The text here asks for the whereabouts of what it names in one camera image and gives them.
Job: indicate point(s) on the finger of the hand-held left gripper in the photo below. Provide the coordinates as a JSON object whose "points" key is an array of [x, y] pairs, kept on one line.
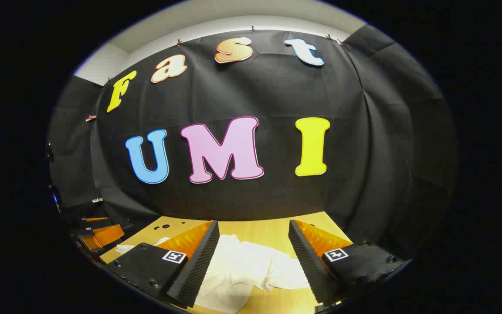
{"points": [[103, 237], [96, 219]]}

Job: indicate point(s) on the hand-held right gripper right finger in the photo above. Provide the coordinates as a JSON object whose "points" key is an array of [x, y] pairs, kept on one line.
{"points": [[305, 261]]}

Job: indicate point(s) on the black backdrop cloth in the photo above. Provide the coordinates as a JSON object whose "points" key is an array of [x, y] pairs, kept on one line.
{"points": [[277, 87]]}

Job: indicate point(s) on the small red clip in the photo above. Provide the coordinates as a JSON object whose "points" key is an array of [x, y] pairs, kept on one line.
{"points": [[90, 117]]}

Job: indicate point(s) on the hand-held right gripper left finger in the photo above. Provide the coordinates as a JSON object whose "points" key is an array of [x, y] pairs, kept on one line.
{"points": [[201, 266]]}

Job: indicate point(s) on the cream white sweatshirt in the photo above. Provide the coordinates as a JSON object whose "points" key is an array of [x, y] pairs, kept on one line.
{"points": [[242, 270]]}

